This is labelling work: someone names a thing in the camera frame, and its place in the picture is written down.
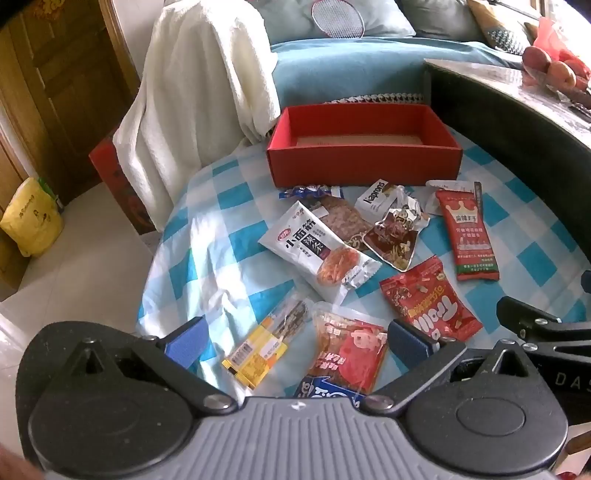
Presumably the white duck snack packet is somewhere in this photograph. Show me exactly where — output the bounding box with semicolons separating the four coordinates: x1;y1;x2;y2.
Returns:
424;180;483;216

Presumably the brown silver chips packet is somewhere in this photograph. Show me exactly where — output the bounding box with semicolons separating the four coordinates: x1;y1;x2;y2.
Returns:
363;186;430;272

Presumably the red Trolli candy packet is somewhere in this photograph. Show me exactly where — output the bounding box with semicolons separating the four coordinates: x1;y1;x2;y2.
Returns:
380;256;483;341

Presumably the white Kaprons wafer packet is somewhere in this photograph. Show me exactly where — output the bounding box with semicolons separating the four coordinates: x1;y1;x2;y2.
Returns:
355;179;399;224

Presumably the badminton racket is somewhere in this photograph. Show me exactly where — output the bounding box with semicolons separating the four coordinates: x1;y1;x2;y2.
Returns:
311;0;365;38

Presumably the wooden door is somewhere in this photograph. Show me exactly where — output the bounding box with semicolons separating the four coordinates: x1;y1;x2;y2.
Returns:
1;1;137;204

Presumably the yellow plastic bag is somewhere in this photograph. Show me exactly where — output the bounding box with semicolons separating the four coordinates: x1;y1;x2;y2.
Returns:
0;177;63;257

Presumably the dark coffee table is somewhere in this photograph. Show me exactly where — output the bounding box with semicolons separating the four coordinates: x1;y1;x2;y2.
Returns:
424;60;590;255

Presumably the white towel blanket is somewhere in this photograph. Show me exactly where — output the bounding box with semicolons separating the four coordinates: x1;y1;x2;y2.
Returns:
113;1;280;231

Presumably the blue small snack packet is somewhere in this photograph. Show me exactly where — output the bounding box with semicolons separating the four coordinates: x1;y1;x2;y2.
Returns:
277;185;344;200

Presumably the red cardboard box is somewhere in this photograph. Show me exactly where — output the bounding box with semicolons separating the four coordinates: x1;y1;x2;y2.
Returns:
266;103;463;188

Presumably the patterned yellow pillow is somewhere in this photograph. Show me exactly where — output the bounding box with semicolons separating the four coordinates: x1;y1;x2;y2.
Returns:
467;0;531;55

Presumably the red spicy strip packet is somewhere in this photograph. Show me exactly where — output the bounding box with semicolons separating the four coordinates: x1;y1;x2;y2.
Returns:
436;189;500;281

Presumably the dark grey sofa cushion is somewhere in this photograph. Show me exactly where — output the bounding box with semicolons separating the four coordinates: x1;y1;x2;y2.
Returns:
398;0;486;43

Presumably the red gift box on floor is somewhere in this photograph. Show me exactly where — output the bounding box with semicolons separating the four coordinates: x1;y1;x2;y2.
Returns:
89;136;155;235

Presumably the clear brown meat snack packet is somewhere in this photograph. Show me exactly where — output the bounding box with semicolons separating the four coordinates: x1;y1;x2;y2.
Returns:
308;196;373;251

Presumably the yellow clear fish snack packet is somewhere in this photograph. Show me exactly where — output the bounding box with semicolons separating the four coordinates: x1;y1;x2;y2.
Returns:
221;288;314;390

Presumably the white gluten snack packet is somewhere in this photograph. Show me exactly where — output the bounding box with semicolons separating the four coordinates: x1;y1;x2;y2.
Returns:
259;202;381;305

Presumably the blue white checkered tablecloth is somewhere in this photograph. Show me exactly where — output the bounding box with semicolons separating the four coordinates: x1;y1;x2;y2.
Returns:
137;144;590;401

